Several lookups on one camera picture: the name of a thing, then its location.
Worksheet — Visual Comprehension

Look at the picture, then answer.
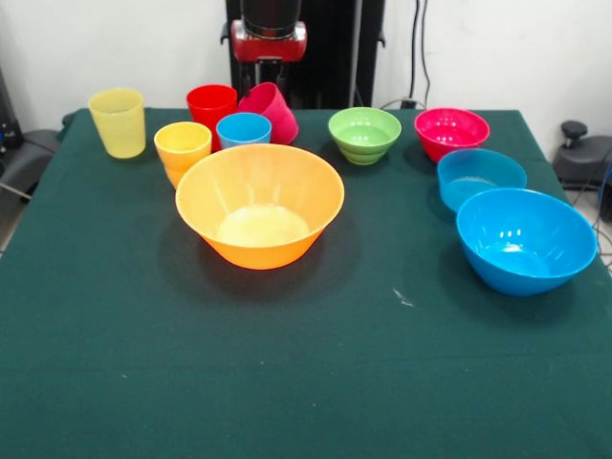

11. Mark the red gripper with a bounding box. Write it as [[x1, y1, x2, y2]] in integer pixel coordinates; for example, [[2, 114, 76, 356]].
[[230, 28, 309, 95]]

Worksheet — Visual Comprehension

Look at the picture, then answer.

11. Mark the pink cup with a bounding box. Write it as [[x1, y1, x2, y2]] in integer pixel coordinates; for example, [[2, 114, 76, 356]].
[[237, 81, 300, 146]]

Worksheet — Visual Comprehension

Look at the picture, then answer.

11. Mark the blue cup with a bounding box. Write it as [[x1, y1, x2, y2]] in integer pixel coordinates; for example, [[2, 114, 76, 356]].
[[215, 112, 273, 149]]

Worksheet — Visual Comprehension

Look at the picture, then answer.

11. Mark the red cup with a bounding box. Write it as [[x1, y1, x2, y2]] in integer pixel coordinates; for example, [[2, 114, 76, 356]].
[[186, 84, 239, 152]]

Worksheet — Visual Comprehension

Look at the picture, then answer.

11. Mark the large orange bowl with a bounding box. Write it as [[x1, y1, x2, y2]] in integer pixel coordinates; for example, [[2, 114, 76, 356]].
[[174, 142, 346, 272]]

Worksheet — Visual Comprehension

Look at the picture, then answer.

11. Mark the small yellow orange cup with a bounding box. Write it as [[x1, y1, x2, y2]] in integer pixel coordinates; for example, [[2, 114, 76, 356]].
[[153, 121, 213, 188]]

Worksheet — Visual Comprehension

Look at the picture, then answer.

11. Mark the green bowl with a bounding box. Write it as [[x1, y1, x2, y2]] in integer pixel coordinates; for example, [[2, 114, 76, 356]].
[[327, 107, 403, 166]]

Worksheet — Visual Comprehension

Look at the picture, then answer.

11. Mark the pale yellow cup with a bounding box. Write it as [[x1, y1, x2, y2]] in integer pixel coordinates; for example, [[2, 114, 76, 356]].
[[87, 87, 146, 160]]

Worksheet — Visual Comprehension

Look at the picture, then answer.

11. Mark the pink bowl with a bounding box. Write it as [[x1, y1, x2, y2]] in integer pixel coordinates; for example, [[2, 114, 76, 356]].
[[413, 107, 492, 164]]

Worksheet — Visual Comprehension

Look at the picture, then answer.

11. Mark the light blue shallow bowl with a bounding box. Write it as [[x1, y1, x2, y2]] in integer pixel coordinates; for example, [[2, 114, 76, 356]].
[[436, 147, 529, 213]]

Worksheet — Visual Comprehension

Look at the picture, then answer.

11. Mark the dark green table cloth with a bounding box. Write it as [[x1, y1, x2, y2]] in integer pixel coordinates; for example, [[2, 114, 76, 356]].
[[0, 107, 612, 459]]

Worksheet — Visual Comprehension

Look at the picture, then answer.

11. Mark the black equipment box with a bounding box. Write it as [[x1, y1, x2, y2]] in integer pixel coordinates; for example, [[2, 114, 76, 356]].
[[0, 66, 25, 149]]

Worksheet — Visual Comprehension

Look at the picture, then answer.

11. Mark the large blue bowl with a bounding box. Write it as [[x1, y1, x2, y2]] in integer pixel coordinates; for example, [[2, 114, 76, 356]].
[[455, 187, 599, 297]]

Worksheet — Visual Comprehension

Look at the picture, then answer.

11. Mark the black wall cable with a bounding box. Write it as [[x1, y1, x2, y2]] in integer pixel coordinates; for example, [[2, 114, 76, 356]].
[[409, 0, 434, 104]]

